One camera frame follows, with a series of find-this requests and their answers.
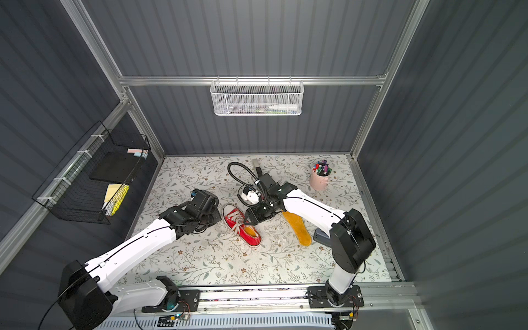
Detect yellow fleece insole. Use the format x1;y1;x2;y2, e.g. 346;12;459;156
282;212;312;247

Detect red canvas sneaker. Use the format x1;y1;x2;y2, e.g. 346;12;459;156
222;203;262;248

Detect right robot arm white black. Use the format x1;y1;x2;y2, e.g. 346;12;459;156
237;174;376;307

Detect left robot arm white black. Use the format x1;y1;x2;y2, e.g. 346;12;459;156
56;189;221;329

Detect pink pen cup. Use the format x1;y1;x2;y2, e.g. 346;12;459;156
309;171;329;191

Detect grey rectangular box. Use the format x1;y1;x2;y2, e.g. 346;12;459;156
313;228;331;248

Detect pink sticky notes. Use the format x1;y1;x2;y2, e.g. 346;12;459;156
127;148;149;158

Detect yellow notepad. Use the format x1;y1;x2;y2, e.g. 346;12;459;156
102;184;130;217

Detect black notebook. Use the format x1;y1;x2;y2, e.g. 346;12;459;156
89;152;146;184

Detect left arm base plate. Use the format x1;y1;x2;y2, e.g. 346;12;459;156
141;290;202;314

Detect white wire mesh basket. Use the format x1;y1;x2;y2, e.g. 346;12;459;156
210;81;305;116

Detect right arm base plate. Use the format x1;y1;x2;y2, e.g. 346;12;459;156
305;284;364;309

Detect black wire wall basket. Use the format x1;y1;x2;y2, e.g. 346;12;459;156
32;125;151;225

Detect aluminium mounting rail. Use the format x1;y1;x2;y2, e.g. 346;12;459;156
86;282;417;314

